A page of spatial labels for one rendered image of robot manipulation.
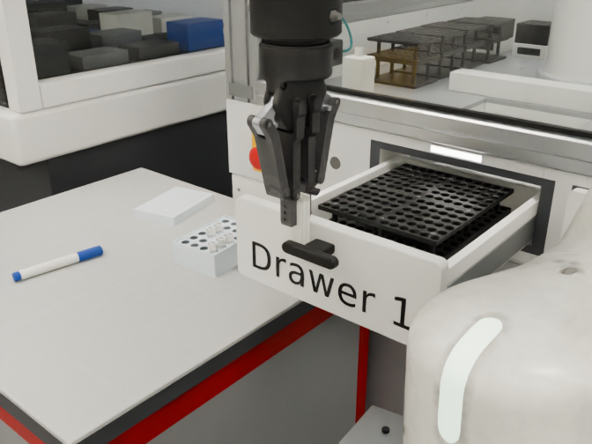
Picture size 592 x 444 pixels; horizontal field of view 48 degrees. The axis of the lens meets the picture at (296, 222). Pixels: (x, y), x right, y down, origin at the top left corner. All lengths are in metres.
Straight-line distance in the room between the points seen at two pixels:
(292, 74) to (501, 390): 0.39
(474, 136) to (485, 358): 0.63
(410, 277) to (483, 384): 0.34
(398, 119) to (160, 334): 0.47
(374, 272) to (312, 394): 0.40
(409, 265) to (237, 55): 0.64
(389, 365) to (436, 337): 0.82
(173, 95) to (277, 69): 0.96
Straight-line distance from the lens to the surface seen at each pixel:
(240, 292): 0.95
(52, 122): 1.44
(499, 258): 0.88
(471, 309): 0.41
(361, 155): 1.08
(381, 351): 1.21
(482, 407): 0.38
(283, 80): 0.67
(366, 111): 1.05
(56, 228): 1.22
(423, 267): 0.69
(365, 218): 0.84
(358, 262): 0.74
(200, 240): 1.04
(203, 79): 1.67
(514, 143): 0.95
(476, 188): 0.97
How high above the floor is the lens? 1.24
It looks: 24 degrees down
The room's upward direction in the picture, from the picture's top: straight up
